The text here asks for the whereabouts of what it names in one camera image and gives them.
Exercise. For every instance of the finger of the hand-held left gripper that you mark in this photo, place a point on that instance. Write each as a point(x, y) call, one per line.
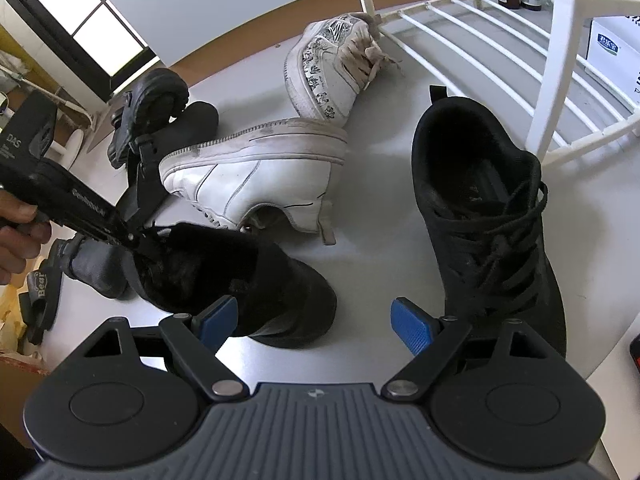
point(147, 244)
point(150, 185)

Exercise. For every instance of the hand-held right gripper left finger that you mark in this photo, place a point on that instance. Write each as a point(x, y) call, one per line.
point(220, 319)

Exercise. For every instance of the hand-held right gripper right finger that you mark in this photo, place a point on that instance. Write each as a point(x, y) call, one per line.
point(410, 325)

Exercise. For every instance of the black lace-up sneaker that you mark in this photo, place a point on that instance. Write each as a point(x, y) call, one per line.
point(480, 220)
point(260, 280)

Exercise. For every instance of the white printed sneaker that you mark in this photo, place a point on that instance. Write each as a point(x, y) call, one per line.
point(250, 180)
point(325, 70)

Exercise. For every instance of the white metal shoe rack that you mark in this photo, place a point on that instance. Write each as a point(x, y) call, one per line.
point(550, 100)

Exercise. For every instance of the person's left hand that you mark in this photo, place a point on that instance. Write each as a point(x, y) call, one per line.
point(15, 255)

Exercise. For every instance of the white standing fan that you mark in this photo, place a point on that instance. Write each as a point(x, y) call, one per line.
point(74, 146)

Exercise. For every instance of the black printed slide sandal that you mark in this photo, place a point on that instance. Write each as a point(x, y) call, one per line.
point(42, 305)

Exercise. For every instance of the yellow slipper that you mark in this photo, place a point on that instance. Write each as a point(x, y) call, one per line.
point(10, 325)

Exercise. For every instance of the black-framed glass door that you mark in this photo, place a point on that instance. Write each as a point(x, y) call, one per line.
point(107, 25)

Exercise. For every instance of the worn cardboard box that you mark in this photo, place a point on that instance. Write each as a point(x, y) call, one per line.
point(15, 385)

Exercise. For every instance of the white cardboard box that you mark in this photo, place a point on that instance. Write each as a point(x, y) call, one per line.
point(617, 55)

